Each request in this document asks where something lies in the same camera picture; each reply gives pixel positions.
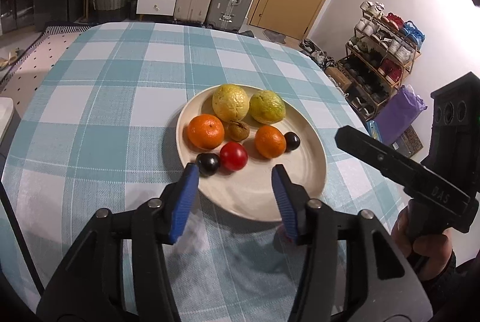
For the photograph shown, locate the red tomato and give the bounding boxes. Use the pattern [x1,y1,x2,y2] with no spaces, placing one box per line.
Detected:
[275,224,295,244]
[220,142,249,172]

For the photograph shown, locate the dark plum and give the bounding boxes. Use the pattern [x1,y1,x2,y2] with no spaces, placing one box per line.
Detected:
[284,132,301,152]
[195,153,221,177]

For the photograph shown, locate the cream round plate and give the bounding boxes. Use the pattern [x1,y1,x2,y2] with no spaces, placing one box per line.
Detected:
[199,103,326,222]

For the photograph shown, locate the orange tangerine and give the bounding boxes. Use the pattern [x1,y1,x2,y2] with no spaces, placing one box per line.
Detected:
[254,125,287,159]
[187,114,224,151]

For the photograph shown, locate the green yellow guava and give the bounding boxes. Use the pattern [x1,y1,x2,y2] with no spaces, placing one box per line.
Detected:
[250,90,287,125]

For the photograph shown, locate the person's right hand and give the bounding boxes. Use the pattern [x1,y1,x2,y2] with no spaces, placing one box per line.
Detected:
[391,207,452,281]

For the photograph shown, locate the purple bag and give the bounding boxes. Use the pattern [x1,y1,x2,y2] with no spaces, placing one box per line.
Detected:
[373,85,427,146]

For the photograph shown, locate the wooden shoe rack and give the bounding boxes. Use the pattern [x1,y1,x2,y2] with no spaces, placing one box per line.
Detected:
[337,0,425,122]

